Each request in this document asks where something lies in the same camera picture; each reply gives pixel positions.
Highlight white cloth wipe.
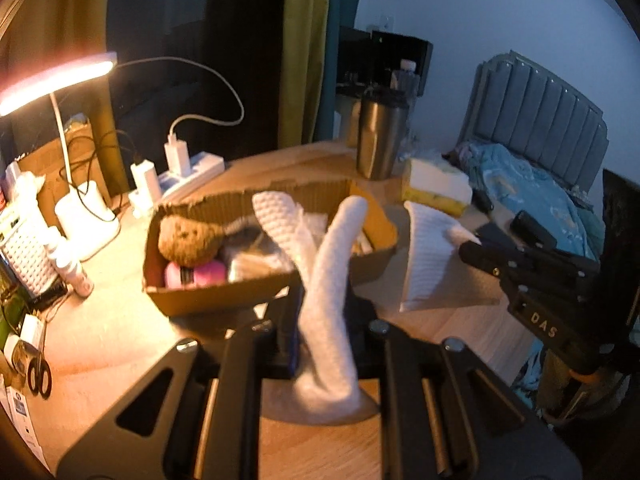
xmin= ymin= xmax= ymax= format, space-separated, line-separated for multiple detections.
xmin=252 ymin=191 xmax=378 ymax=426
xmin=400 ymin=200 xmax=486 ymax=312

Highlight white woven basket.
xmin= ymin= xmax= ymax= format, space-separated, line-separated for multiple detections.
xmin=1 ymin=205 xmax=58 ymax=297

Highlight bag of cotton swabs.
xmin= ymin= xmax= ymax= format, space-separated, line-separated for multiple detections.
xmin=228 ymin=252 xmax=294 ymax=283

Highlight brown plush bear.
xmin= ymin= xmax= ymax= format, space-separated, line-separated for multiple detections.
xmin=157 ymin=214 xmax=224 ymax=268

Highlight yellow and teal curtain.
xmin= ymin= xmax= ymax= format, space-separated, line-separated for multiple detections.
xmin=1 ymin=0 xmax=358 ymax=159

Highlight white power strip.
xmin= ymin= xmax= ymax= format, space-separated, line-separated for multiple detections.
xmin=128 ymin=152 xmax=226 ymax=214

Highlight black car key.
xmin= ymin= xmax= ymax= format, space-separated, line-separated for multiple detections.
xmin=472 ymin=188 xmax=494 ymax=214

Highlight brown cardboard box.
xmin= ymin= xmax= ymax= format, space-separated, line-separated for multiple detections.
xmin=143 ymin=179 xmax=398 ymax=316

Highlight yellow tissue box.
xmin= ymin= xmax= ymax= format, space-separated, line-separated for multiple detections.
xmin=401 ymin=158 xmax=472 ymax=217

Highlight black scissors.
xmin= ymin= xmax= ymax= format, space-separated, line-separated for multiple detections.
xmin=27 ymin=354 xmax=52 ymax=400

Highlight grey padded headboard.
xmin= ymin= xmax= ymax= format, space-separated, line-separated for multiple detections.
xmin=459 ymin=51 xmax=608 ymax=193

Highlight pink plush toy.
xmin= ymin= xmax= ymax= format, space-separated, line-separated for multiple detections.
xmin=164 ymin=260 xmax=227 ymax=289

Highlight black computer monitor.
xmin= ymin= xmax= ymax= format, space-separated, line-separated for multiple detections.
xmin=336 ymin=26 xmax=434 ymax=96

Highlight black smartphone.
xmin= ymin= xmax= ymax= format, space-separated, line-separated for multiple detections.
xmin=475 ymin=222 xmax=518 ymax=252

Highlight blue patterned blanket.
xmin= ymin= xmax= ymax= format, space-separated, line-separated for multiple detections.
xmin=451 ymin=141 xmax=604 ymax=261

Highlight clear water bottle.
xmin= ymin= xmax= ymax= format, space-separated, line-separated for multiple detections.
xmin=390 ymin=60 xmax=420 ymax=162

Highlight steel travel mug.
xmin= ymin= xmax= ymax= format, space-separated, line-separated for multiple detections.
xmin=357 ymin=88 xmax=409 ymax=181

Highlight white pill bottle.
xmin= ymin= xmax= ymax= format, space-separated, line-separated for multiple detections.
xmin=55 ymin=255 xmax=94 ymax=298
xmin=42 ymin=226 xmax=68 ymax=264

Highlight white desk lamp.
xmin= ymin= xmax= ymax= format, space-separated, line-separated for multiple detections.
xmin=1 ymin=51 xmax=120 ymax=262

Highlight grey knitted sock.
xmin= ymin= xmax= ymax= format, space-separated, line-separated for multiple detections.
xmin=224 ymin=214 xmax=268 ymax=250

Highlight white charger with black cable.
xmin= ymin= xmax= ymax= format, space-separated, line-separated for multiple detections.
xmin=58 ymin=128 xmax=164 ymax=224

